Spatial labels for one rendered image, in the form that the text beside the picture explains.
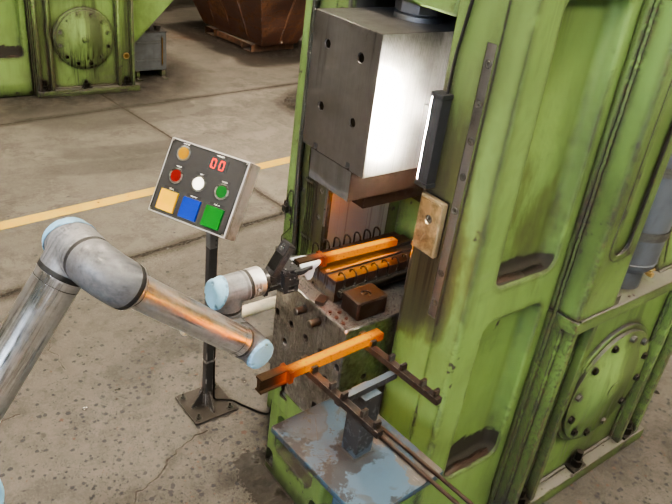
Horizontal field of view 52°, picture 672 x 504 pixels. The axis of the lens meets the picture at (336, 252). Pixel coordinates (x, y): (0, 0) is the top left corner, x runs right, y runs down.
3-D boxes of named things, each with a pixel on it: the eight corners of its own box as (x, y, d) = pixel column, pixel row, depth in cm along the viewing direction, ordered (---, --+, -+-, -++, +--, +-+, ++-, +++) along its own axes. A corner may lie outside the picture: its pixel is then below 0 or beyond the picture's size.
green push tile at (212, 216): (216, 230, 238) (224, 210, 237) (199, 224, 241) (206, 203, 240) (219, 231, 240) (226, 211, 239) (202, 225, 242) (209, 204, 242)
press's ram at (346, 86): (381, 191, 188) (405, 42, 168) (302, 141, 213) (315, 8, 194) (484, 168, 212) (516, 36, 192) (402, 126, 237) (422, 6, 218)
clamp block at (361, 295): (356, 322, 211) (359, 304, 208) (340, 308, 216) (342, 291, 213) (386, 312, 218) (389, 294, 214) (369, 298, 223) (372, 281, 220)
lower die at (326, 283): (333, 302, 219) (336, 280, 215) (298, 272, 232) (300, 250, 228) (428, 272, 243) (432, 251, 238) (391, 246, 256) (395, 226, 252)
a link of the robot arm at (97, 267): (110, 253, 144) (285, 345, 197) (85, 229, 152) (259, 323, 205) (77, 298, 143) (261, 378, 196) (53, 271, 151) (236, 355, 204)
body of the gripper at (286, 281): (286, 278, 217) (253, 288, 211) (288, 254, 213) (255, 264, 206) (300, 290, 212) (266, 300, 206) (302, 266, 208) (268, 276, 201)
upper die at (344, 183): (347, 202, 201) (351, 172, 197) (308, 176, 215) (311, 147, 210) (447, 179, 225) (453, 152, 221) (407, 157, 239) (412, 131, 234)
